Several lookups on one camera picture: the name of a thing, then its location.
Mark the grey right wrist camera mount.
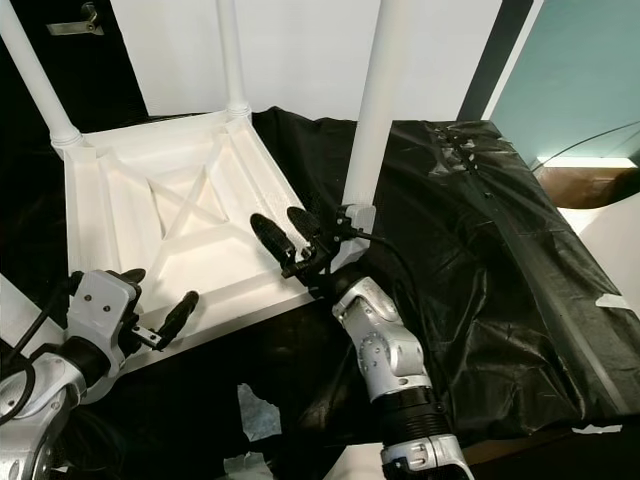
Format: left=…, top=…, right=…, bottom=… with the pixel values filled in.
left=338, top=205, right=376, bottom=241

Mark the silver door handle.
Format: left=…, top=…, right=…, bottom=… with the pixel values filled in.
left=45, top=3, right=103, bottom=38

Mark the black plastic sheet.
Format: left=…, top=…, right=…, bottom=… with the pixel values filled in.
left=0, top=105, right=640, bottom=479

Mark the brown wooden table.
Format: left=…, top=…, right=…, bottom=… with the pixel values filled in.
left=540, top=165, right=640, bottom=209

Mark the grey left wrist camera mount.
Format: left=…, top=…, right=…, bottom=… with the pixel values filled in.
left=75, top=270, right=141, bottom=346

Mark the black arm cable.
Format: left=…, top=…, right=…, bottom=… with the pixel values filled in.
left=0, top=275, right=83, bottom=421
left=350, top=228, right=427, bottom=331

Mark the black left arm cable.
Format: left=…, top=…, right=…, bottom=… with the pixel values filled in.
left=0, top=275, right=83, bottom=421

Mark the teal glass panel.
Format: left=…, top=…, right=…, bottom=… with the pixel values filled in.
left=490, top=0, right=640, bottom=166

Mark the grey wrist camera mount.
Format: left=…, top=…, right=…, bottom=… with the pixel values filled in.
left=75, top=270, right=141, bottom=346
left=338, top=205, right=376, bottom=241

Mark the black door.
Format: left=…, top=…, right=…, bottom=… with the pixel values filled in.
left=0, top=0, right=151, bottom=121

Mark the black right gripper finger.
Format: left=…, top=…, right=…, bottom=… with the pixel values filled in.
left=249, top=213, right=303, bottom=265
left=284, top=206, right=331, bottom=250

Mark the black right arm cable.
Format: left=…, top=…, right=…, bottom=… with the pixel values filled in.
left=350, top=228, right=427, bottom=331

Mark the dark door frame post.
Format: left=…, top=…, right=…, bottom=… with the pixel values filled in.
left=458, top=0, right=533, bottom=126

